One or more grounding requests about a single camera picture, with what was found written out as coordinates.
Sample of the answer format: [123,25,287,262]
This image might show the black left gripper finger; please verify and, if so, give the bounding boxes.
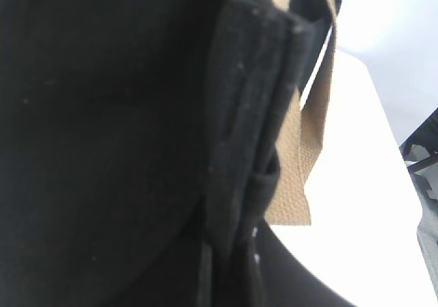
[201,219,357,307]

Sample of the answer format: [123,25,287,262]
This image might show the grey robot base part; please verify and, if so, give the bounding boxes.
[400,111,437,291]

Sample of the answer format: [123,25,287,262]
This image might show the black canvas tote bag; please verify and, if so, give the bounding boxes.
[1,0,342,306]

